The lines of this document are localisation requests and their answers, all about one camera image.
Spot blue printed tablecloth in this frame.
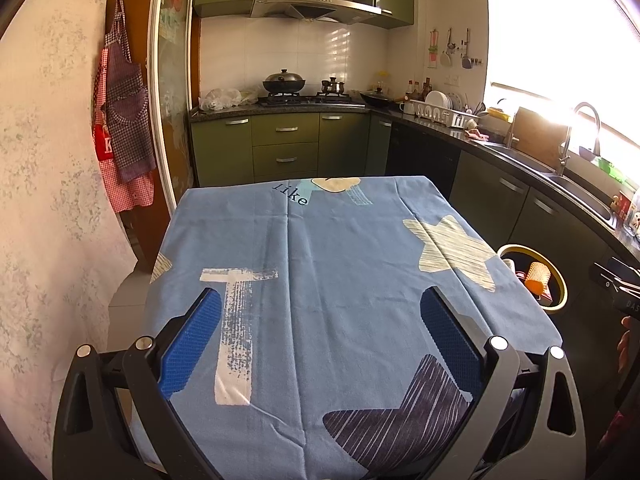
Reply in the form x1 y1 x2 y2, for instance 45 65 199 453
130 175 563 480

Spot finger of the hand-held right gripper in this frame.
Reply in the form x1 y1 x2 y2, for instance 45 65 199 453
590 257 640 295
612 290 640 317

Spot clear plastic bag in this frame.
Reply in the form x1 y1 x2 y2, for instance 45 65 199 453
198 87 258 111

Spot red checked apron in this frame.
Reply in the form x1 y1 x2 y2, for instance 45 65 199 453
92 47 155 213

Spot black wok with lid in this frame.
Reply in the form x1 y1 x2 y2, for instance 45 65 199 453
262 68 307 96

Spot purple checked apron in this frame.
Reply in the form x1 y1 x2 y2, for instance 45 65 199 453
105 0 157 183

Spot black gas stove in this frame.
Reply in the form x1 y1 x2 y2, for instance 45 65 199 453
257 94 366 108

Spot yellow-rimmed waste bin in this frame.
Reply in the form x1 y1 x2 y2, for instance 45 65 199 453
496 243 568 316

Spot bright window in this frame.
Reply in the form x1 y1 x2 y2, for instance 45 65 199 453
485 0 640 161

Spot person's right forearm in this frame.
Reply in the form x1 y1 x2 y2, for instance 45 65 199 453
597 407 640 461

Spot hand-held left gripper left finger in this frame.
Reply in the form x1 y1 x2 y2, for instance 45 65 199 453
52 287 223 480

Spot steel range hood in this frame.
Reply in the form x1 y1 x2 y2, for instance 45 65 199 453
250 0 383 25

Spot arched steel faucet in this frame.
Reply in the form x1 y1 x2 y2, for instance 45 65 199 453
557 102 602 177

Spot green lower kitchen cabinets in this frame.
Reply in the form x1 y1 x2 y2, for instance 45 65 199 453
189 111 631 321

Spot wooden cutting board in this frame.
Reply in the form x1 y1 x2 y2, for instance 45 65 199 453
512 106 571 171

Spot orange foam fruit net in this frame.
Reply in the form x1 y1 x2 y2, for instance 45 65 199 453
524 261 552 302

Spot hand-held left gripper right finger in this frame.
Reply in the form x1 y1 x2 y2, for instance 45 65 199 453
420 286 587 480

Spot black frying pan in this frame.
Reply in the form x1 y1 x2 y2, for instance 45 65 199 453
359 89 396 107

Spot sliding glass door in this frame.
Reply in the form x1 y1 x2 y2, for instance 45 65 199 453
152 0 201 206

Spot white dish rack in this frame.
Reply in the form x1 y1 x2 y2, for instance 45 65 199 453
402 101 481 130

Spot steel kitchen sink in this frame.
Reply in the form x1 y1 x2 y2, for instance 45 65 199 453
487 142 618 228

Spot green plastic item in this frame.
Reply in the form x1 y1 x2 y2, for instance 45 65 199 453
597 157 626 183

